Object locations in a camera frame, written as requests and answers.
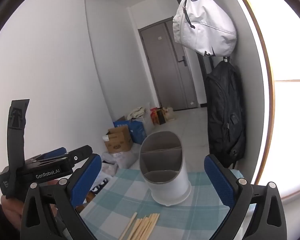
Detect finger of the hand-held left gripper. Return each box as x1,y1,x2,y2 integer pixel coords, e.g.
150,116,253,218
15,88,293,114
27,147,67,162
65,145,93,173

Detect cream cloth tote bag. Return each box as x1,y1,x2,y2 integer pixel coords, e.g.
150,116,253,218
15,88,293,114
126,106,150,130

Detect pile of wooden chopsticks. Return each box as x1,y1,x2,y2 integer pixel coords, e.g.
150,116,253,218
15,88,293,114
119,212,160,240

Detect person's left hand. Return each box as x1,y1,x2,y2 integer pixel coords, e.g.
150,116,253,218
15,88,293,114
0,192,28,222

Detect grey door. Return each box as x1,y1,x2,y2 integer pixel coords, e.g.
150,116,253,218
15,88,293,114
138,17,199,112

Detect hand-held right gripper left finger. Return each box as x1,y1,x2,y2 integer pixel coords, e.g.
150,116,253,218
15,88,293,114
20,154,103,240

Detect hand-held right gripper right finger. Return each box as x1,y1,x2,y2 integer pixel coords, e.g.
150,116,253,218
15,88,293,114
204,154,288,240

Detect teal checked tablecloth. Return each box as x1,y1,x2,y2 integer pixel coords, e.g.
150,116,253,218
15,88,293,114
76,168,255,240

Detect brown cardboard box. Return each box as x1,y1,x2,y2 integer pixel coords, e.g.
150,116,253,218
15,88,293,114
102,126,133,154

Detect blue carton box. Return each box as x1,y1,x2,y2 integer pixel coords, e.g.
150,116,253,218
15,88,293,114
113,119,147,145

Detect dark paper bag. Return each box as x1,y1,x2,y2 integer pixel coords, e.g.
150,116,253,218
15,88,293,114
156,108,167,125

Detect white fabric bag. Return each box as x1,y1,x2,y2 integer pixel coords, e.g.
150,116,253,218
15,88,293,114
172,0,237,57

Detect white grey utensil holder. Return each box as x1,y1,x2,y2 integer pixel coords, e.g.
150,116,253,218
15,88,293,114
139,131,192,206

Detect black backpack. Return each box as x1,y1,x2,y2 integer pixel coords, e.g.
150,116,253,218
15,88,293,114
204,59,247,169

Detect pale plastic bag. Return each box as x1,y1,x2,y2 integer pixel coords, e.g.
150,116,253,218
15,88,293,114
165,107,177,120

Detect bright wooden framed window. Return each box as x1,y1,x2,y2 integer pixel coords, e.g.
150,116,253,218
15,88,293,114
222,0,300,200

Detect clear crumpled plastic bag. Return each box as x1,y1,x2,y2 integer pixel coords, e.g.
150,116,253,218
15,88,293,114
100,164,118,179

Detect grey white parcel bag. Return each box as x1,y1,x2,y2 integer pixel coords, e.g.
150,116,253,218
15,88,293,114
100,150,138,170

